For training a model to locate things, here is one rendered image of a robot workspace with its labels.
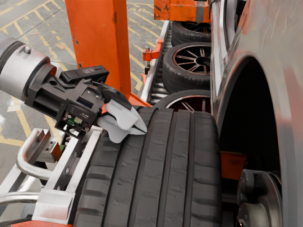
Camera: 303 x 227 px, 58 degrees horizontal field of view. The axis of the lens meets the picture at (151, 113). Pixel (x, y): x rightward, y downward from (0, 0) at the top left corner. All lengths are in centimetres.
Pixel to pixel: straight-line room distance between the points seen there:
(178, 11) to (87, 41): 201
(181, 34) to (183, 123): 221
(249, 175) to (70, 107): 56
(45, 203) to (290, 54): 45
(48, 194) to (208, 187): 28
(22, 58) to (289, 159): 41
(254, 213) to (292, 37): 49
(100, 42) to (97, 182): 58
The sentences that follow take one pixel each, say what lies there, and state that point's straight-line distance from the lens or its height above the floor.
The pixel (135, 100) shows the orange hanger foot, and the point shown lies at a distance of 118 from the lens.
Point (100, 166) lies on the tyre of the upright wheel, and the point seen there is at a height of 117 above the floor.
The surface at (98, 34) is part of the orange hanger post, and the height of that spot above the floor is 118.
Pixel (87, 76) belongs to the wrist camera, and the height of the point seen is 127.
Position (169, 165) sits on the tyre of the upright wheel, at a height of 117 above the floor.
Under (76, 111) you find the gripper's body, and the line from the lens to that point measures 46.
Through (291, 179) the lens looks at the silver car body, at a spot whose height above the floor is 130.
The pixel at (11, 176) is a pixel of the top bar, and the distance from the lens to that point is 80.
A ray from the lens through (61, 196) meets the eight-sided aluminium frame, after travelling 53.
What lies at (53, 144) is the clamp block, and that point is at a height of 95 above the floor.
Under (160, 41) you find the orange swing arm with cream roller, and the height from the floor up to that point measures 51.
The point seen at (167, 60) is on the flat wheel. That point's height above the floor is 50.
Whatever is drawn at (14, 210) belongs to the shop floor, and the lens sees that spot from 200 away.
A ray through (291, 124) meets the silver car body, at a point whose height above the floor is 134.
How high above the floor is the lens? 154
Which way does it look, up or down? 39 degrees down
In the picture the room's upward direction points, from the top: straight up
